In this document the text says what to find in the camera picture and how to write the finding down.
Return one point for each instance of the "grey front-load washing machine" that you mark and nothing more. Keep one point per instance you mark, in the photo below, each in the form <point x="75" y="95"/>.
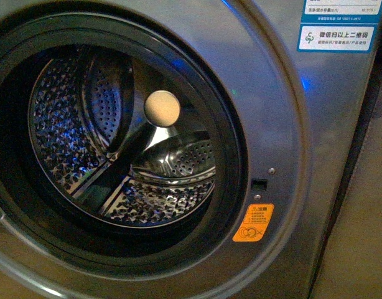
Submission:
<point x="298" y="113"/>

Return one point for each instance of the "beige round drum hub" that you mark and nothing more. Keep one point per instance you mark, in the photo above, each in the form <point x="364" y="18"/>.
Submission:
<point x="162" y="108"/>

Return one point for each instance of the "steel perforated washer drum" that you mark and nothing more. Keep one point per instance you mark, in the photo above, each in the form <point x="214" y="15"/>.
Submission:
<point x="93" y="142"/>

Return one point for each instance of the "orange warning sticker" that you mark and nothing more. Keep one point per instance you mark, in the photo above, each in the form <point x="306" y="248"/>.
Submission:
<point x="254" y="223"/>

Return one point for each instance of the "dark rubber door gasket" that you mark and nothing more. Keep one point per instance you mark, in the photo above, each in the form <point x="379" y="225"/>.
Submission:
<point x="40" y="216"/>

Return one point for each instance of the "blue white energy label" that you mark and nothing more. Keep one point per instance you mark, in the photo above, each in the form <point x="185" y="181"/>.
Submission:
<point x="339" y="25"/>

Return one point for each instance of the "grey side cabinet panel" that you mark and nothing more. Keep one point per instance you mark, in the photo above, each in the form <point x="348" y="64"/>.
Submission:
<point x="351" y="265"/>

